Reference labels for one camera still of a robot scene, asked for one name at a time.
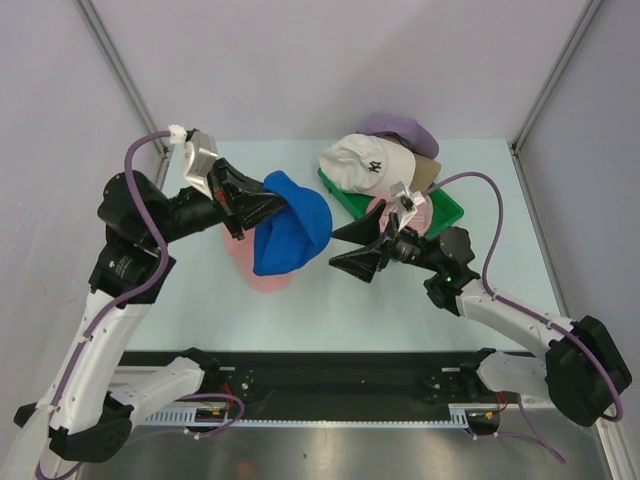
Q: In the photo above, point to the left aluminium corner post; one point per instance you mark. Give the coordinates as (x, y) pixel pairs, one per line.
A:
(113, 58)

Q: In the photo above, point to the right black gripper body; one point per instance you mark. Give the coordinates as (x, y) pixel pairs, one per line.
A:
(403, 246)

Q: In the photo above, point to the aluminium corner post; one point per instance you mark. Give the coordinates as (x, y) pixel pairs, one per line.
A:
(113, 58)
(560, 67)

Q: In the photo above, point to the right aluminium corner post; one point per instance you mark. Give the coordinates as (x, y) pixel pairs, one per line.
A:
(560, 67)

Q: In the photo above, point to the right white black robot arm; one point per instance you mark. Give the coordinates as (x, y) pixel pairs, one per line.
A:
(575, 365)

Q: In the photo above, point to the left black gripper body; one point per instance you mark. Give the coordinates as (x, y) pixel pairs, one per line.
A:
(226, 203)

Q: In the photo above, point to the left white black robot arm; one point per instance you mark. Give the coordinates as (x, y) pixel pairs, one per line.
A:
(81, 419)

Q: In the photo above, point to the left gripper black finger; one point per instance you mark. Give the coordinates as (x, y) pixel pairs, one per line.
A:
(255, 208)
(233, 184)

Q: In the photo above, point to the aluminium frame beam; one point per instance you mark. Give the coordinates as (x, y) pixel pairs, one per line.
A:
(183, 378)

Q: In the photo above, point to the tan cap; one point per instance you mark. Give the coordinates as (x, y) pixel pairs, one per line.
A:
(425, 173)

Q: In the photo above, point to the white NY cap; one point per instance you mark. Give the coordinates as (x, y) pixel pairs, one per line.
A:
(367, 165)

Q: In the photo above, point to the pink LA cap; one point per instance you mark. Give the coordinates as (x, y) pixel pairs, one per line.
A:
(420, 222)

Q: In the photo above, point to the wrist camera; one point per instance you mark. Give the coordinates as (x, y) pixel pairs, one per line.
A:
(407, 203)
(196, 154)

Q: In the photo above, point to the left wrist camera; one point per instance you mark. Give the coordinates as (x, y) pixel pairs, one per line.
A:
(196, 154)

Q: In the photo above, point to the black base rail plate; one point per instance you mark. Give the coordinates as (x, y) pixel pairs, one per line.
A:
(351, 387)

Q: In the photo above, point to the blue mesh cap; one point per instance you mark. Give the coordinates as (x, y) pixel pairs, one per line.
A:
(295, 235)

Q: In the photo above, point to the purple cap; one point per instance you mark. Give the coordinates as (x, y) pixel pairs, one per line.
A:
(408, 131)

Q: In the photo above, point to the green plastic tray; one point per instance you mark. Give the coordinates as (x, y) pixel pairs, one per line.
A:
(446, 210)

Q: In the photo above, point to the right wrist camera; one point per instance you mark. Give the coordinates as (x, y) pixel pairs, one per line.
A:
(407, 203)

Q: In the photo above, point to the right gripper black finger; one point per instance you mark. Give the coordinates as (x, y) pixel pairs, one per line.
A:
(363, 231)
(363, 263)

